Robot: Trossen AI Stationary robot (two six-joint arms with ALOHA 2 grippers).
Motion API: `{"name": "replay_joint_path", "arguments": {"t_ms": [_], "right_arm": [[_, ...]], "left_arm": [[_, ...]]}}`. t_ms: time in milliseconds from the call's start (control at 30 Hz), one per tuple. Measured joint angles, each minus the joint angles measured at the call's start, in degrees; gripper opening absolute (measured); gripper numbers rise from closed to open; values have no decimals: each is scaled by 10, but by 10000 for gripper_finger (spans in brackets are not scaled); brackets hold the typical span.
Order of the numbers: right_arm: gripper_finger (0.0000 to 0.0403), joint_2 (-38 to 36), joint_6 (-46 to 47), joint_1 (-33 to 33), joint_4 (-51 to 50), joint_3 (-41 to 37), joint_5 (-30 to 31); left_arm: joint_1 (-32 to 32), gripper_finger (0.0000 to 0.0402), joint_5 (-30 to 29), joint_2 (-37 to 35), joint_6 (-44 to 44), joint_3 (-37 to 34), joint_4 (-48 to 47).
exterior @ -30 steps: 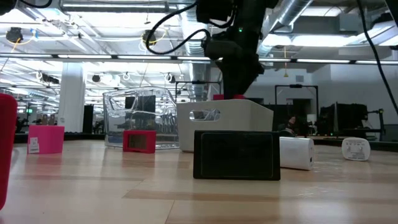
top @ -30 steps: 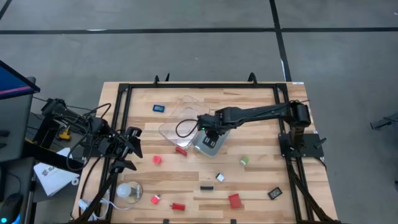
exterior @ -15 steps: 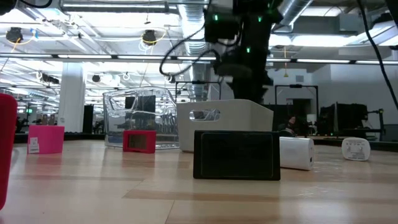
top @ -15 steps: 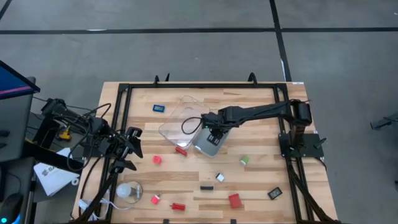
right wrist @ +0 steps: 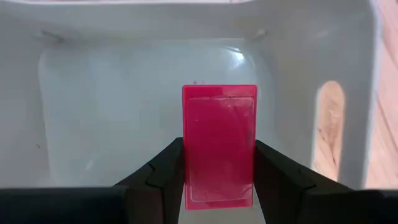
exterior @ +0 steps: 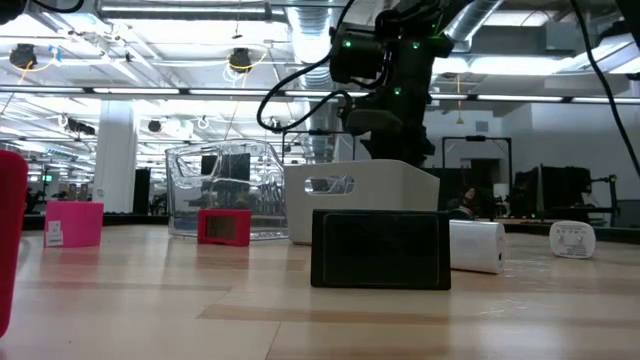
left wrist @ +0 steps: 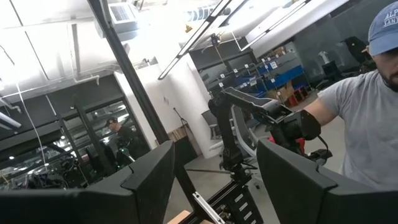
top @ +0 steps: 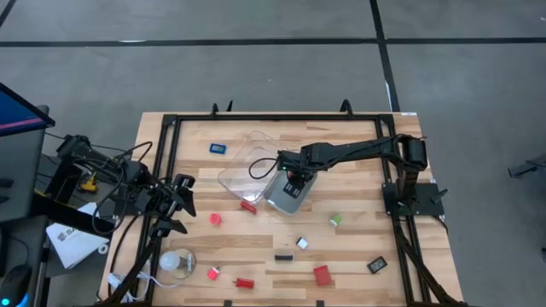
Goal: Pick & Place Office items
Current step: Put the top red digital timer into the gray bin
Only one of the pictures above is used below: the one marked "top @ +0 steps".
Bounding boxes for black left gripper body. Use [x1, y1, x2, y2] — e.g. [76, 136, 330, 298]
[148, 183, 184, 218]

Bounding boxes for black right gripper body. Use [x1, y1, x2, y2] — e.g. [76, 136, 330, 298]
[276, 148, 310, 173]

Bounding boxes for black rectangular gadget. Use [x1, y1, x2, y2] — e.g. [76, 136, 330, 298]
[282, 180, 303, 200]

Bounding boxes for red box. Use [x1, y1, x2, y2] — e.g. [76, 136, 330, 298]
[313, 264, 334, 287]

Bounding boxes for small black digital meter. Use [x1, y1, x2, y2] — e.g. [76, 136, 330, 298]
[367, 255, 389, 275]

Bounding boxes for white bulb wooden lamp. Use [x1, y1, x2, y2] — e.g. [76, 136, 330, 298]
[159, 248, 197, 281]

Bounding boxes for clear plastic bin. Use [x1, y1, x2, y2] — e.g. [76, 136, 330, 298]
[216, 130, 292, 206]

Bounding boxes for yellow tool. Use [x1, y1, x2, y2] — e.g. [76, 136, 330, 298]
[79, 172, 99, 194]

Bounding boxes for white paper sheet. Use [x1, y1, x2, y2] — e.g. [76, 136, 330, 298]
[45, 202, 111, 270]

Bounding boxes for grey cabinet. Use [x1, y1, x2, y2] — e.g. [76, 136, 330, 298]
[0, 104, 50, 223]

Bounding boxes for black computer mouse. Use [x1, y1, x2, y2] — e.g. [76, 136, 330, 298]
[0, 264, 33, 307]

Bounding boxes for computer monitor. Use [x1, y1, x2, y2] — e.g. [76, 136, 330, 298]
[0, 82, 56, 138]

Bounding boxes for black chair base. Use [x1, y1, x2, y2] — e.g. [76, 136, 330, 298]
[507, 153, 546, 179]

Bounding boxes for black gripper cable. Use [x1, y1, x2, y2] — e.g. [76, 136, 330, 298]
[248, 157, 281, 181]

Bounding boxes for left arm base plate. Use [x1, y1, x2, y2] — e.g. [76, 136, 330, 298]
[111, 200, 148, 217]

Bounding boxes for black aluminium table frame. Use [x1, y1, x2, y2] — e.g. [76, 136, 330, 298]
[100, 100, 470, 307]

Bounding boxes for white power cable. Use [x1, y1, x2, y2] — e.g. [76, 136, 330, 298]
[106, 270, 183, 304]

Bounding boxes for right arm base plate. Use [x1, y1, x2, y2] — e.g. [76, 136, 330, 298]
[381, 182, 445, 217]

